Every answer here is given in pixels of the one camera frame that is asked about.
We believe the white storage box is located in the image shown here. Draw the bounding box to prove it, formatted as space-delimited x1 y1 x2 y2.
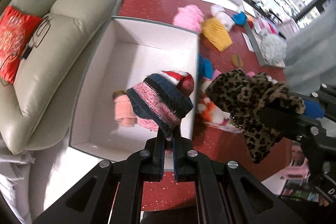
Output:
69 16 201 161

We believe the clear plastic box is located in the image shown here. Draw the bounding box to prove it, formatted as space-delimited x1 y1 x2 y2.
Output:
253 18 268 34

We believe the white bundle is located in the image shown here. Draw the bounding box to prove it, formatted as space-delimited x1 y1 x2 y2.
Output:
211 5 234 30

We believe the pink plastic stool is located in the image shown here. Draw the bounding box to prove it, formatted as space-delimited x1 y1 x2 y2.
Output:
278 144 310 180

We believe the black cable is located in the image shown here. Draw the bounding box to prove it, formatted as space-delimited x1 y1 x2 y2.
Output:
0 15 54 86

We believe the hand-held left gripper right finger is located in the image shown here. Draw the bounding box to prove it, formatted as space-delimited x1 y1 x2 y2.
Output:
173 135 306 224

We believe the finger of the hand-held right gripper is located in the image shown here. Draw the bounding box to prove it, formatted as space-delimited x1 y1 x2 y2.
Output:
259 106 327 142
302 84 336 121

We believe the leopard print cloth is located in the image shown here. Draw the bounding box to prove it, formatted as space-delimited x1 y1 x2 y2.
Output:
205 69 306 164

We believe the pink navy striped knit hat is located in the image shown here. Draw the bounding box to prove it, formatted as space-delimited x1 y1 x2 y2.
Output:
126 70 195 155

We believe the beige leather sofa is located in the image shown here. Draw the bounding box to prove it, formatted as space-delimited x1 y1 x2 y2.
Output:
0 0 118 153

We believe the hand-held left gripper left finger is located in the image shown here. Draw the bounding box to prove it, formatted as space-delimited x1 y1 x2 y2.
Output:
33 135 165 224

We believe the yellow striped knit item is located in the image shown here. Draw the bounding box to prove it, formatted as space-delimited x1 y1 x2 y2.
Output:
231 54 244 68

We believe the person's right hand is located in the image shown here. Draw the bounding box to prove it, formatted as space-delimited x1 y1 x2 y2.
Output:
318 195 331 208

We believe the pink fluffy plush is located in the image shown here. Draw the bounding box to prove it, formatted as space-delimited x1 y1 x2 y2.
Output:
173 4 205 31

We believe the orange print tissue pack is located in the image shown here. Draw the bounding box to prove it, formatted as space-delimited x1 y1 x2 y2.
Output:
197 77 237 130

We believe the red embroidered cushion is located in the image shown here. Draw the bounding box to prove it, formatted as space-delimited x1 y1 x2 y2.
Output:
0 6 44 85

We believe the salmon pink sock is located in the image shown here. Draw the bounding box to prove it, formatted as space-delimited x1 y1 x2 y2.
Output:
113 90 138 128

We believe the grey tray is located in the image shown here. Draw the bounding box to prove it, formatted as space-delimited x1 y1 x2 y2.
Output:
243 22 286 67

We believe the yellow foam net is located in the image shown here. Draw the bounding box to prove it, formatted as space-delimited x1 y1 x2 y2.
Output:
201 18 233 52

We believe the blue fluffy cloth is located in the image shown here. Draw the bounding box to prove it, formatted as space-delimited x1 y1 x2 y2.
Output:
198 55 213 80

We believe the grey fluffy scarf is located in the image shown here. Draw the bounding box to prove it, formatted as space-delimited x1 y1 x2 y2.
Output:
261 34 288 63

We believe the teal blue cloth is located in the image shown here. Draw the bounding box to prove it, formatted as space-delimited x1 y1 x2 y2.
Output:
232 12 248 25

